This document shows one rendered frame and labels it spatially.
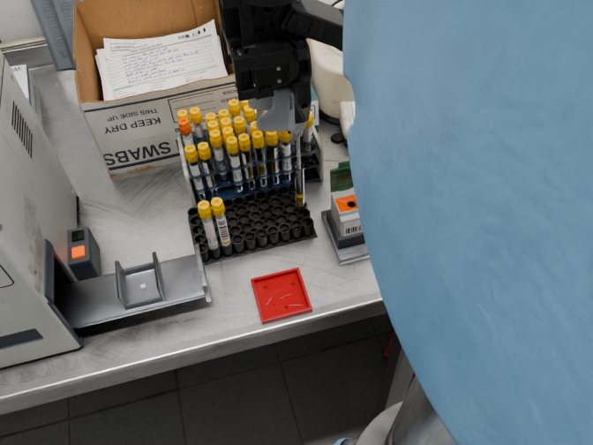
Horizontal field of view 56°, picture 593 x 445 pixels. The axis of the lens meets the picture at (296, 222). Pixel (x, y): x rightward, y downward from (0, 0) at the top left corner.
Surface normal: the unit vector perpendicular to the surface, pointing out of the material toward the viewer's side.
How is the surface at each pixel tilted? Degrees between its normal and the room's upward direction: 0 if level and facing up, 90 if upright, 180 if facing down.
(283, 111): 91
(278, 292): 0
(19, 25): 90
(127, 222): 0
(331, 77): 90
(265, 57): 90
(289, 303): 0
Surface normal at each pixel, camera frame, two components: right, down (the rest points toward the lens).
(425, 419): -0.99, 0.10
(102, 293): -0.03, -0.62
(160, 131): 0.28, 0.76
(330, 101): -0.51, 0.69
